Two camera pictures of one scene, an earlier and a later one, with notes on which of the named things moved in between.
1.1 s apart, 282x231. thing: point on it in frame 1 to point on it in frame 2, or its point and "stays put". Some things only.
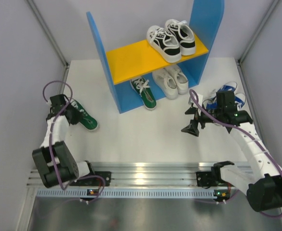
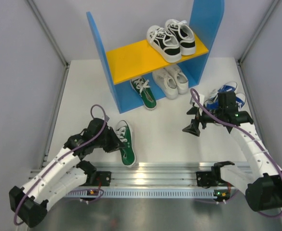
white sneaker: [167, 84] stays put
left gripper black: [78, 115] to [115, 142]
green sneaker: [141, 86] stays put
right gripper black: [192, 128] stays put
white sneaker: [180, 80] stays put
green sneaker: [87, 121] to [125, 132]
